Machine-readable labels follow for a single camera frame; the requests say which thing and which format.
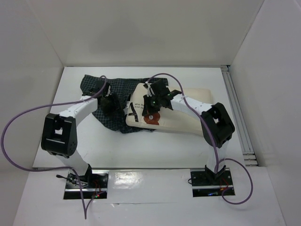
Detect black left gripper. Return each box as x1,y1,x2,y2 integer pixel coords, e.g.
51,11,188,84
100,92,124,118

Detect dark checked pillowcase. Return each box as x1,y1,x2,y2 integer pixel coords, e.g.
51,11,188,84
80,75,155,134

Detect cream pillow with bear print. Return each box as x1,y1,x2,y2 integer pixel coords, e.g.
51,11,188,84
124,83,203,136

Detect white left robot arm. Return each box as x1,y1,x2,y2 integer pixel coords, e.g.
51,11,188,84
41,79,120,188

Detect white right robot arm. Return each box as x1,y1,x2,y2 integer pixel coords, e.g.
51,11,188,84
142,79,235,185

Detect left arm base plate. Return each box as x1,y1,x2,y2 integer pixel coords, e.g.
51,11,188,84
63,172,109,200

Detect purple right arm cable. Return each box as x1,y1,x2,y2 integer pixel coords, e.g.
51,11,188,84
144,73,254,204

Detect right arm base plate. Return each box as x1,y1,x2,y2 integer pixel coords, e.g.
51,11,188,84
187,168,235,197

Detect aluminium frame rail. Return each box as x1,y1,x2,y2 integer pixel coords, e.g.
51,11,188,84
221,65,258,167

